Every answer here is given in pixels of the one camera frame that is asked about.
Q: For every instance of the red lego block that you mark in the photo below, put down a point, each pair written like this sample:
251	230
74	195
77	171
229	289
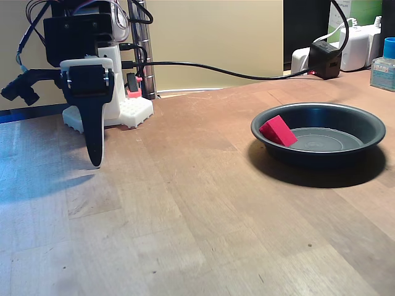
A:
279	131

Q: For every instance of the dark round metal bin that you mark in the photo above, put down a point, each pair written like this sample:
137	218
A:
333	145

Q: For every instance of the white charger block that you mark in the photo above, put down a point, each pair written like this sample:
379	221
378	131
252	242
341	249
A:
356	49

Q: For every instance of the red table clamp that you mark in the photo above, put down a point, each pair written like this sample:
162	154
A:
134	89

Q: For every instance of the chrome metal pole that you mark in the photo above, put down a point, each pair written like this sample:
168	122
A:
148	37

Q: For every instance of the white power strip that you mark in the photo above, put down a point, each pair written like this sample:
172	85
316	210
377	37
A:
299	60

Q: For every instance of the black panel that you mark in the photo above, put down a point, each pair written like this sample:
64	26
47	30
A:
304	24

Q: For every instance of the black cube power adapter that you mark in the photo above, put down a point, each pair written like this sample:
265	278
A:
325	60

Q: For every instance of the green and white box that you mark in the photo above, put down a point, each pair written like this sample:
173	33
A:
364	10

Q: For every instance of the blue capped bottle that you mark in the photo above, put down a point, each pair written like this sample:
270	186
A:
384	72

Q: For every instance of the black gripper camera on mount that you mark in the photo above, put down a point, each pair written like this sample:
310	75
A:
21	87

